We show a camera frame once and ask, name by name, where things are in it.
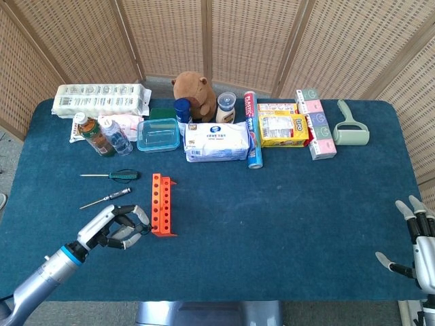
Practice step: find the right robot hand white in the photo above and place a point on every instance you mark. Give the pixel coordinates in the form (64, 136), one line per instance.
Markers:
(425, 258)

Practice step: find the left robot hand silver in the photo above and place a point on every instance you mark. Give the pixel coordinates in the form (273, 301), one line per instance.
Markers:
(98, 224)

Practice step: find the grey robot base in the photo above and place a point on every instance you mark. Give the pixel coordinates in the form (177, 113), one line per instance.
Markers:
(204, 314)

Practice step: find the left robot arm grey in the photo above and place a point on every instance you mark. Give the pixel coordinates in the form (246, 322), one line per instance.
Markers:
(44, 282)

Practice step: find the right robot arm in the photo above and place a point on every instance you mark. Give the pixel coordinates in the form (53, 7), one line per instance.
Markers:
(430, 310)

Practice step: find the orange tool rack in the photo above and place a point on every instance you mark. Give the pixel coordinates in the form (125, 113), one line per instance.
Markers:
(166, 210)

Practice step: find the green tea bottle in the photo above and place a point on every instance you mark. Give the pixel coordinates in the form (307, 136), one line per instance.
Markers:
(98, 139)

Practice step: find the clear water bottle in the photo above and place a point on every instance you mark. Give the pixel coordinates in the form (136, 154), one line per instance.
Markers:
(119, 141)

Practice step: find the pink white snack bag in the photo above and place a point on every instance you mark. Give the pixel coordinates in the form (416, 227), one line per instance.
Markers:
(130, 124)

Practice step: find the clear container blue lid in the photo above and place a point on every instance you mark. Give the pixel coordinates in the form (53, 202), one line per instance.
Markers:
(158, 136)

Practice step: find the white toilet paper pack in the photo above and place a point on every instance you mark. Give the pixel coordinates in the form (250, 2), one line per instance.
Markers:
(98, 98)

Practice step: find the green flat box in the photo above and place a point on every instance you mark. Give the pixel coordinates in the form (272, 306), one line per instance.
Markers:
(162, 113)

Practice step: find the white wet wipes pack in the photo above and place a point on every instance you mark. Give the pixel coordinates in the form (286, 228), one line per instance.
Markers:
(214, 142)

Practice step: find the blue-capped spray can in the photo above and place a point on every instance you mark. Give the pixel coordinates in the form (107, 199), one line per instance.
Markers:
(183, 110)

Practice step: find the green lint roller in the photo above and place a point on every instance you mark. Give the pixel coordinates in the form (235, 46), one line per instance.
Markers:
(350, 136)

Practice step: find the blue felt table cover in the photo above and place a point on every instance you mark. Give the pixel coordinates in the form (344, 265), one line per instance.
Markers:
(272, 220)

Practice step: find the brown capybara plush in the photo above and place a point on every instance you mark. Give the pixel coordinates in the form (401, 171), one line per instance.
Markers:
(193, 91)

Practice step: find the mayonnaise bottle clear cap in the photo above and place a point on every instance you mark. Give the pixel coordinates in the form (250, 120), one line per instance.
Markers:
(226, 113)

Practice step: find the pink green tissue pack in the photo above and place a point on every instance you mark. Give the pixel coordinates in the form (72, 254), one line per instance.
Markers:
(317, 125)

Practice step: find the yellow biscuit bag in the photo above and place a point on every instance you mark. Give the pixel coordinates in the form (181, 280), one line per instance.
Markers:
(282, 130)

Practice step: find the plastic wrap roll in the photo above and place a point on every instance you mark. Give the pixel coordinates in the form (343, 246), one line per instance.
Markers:
(249, 102)

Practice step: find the wicker folding screen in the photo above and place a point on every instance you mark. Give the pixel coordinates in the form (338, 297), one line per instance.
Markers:
(170, 34)

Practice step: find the white yellow snack box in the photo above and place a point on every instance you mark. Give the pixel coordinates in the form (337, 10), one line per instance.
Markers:
(277, 108)

